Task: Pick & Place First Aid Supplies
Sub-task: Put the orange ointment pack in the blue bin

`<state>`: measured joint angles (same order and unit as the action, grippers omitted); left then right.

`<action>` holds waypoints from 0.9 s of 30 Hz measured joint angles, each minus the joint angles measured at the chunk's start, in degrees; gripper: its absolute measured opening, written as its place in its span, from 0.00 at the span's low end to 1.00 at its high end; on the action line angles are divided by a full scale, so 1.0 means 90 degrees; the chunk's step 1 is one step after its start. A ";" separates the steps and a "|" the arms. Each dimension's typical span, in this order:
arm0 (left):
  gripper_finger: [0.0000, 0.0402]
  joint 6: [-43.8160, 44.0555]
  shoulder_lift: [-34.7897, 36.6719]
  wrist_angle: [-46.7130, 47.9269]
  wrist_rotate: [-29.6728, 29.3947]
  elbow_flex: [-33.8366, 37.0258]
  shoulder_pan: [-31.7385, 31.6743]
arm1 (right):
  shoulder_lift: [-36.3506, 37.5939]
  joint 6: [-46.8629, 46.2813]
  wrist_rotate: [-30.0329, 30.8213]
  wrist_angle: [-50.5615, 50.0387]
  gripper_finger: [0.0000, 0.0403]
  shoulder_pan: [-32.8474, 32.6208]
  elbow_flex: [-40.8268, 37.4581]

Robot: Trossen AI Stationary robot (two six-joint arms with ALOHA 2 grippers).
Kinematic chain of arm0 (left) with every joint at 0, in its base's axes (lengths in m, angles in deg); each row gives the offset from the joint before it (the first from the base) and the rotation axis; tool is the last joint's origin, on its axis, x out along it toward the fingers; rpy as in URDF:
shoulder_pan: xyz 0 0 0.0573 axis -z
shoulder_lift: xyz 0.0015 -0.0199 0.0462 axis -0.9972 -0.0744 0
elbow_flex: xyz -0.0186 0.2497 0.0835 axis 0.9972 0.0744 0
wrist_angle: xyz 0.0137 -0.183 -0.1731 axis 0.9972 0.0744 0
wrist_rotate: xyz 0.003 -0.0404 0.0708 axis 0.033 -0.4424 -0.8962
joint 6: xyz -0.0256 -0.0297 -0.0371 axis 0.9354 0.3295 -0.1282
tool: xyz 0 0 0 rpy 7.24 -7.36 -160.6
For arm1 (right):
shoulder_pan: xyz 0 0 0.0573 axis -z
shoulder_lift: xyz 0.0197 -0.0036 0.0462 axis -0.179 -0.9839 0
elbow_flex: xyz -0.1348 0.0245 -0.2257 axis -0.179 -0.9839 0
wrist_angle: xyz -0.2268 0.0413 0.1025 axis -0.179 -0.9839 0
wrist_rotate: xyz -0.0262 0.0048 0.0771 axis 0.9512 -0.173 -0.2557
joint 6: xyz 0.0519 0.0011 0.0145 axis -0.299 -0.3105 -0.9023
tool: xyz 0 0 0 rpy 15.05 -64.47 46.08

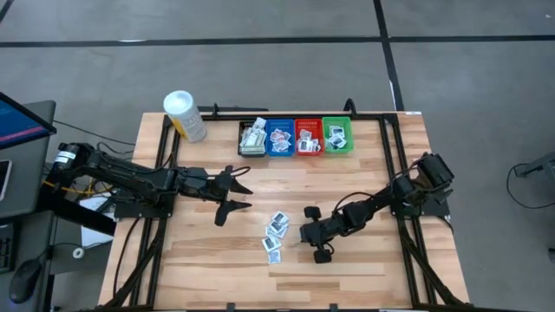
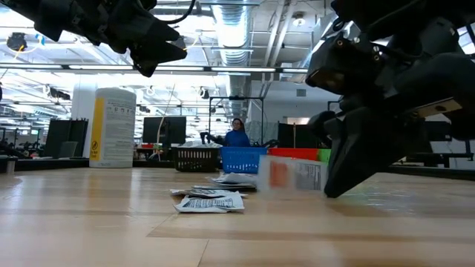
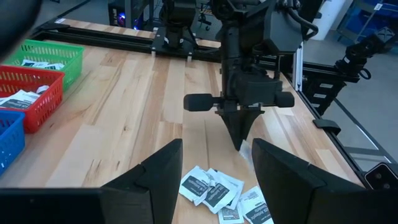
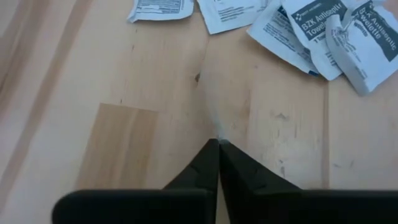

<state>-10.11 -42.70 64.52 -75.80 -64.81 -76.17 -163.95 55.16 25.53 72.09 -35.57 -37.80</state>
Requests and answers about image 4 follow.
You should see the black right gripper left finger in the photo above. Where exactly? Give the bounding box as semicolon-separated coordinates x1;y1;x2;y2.
163;139;221;191

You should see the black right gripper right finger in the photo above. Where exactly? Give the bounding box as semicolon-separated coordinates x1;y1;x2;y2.
219;139;302;224

